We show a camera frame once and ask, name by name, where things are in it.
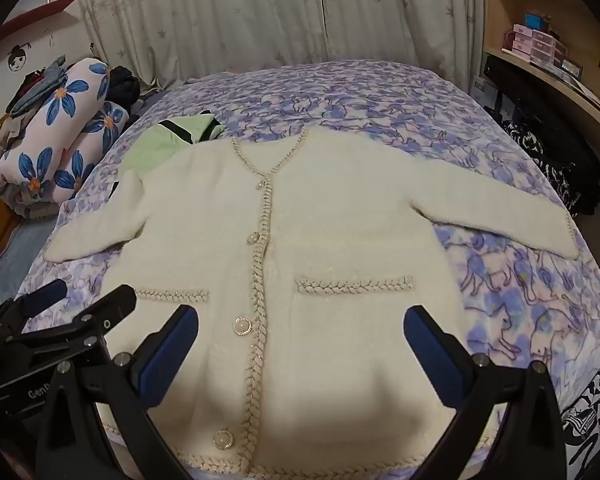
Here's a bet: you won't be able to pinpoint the papers on desk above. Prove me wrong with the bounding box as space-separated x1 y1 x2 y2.
574 77 600 127

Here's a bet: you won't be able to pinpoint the blue flower rolled quilt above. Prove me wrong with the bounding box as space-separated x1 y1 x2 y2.
0 57 131 211

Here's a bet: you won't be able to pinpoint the black white printed fabric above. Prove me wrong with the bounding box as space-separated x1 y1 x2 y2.
560 359 600 467

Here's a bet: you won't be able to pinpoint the grey bed sheet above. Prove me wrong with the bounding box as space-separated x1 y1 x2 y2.
0 219 61 311

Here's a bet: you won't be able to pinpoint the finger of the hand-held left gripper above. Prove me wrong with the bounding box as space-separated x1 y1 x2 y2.
0 279 69 332
0 284 139 362

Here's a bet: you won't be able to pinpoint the black white patterned cloth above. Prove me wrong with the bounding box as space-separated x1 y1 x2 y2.
500 120 581 216

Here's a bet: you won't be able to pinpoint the cartoon face wall sticker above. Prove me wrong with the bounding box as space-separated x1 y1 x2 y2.
7 42 29 74

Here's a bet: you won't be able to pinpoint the cream fuzzy cardigan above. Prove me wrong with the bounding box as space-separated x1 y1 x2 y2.
45 127 583 471

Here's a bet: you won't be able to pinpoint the white cardboard box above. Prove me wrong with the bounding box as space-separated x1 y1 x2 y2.
472 76 499 107

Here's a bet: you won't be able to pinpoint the red wall shelf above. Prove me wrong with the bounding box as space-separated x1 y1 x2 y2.
0 0 79 31

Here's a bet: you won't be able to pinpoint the black bag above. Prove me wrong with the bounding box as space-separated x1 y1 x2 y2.
482 55 600 217

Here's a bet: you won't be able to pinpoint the purple floral blanket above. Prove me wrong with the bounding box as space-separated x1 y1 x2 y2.
17 60 600 480

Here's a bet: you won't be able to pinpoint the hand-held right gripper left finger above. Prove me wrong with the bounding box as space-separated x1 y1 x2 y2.
35 304 201 480

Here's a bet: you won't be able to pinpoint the black clothes heap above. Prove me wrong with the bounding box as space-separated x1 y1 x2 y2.
107 65 142 111

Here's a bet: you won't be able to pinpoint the light green garment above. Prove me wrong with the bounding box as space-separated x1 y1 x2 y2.
122 112 226 176

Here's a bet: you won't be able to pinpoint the stack of pink boxes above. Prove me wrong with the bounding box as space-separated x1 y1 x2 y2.
511 23 569 67

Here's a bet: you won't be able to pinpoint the grey folded clothes pile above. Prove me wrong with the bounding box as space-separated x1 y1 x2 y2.
5 55 68 116

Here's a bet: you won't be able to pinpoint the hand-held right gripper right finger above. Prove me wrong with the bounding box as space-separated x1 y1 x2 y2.
402 305 566 480

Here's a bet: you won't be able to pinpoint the pale patterned curtain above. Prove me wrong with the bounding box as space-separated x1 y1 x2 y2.
72 0 486 93

